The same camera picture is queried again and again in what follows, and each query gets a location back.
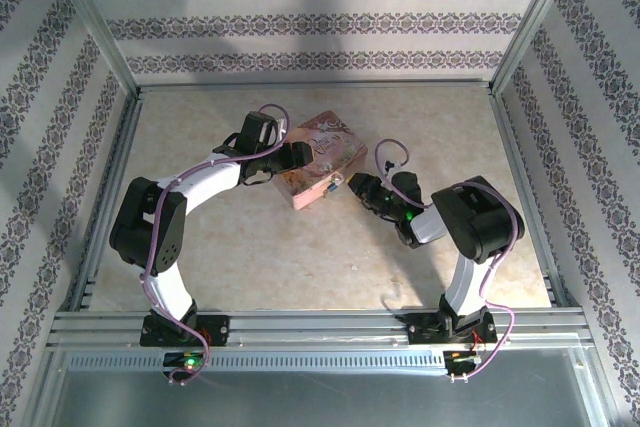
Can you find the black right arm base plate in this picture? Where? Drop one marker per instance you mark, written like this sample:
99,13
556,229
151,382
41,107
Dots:
417,332

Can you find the right controller board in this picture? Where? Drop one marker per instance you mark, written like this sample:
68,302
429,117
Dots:
462,357

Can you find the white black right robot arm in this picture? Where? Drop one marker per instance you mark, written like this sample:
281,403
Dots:
467,292

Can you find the aluminium side frame rail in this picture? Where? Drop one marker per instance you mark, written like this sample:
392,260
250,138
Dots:
117,157
520,172

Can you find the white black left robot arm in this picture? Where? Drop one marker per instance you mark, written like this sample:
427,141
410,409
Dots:
210,179

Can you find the pink illustrated pouch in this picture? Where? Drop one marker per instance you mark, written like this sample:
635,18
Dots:
327,154

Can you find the grey sheet metal panel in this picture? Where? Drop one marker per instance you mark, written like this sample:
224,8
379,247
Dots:
320,402

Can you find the aluminium back frame rail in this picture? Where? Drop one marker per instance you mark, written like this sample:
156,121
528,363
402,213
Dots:
315,85

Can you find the aluminium front mounting rail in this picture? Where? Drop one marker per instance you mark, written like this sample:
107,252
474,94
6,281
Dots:
320,327

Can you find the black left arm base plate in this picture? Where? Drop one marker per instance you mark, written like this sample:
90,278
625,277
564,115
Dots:
220,329

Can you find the small blue padlock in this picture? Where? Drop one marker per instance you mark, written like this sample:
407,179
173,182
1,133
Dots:
332,188

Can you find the aluminium frame post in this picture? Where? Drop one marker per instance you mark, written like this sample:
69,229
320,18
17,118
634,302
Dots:
537,12
87,12

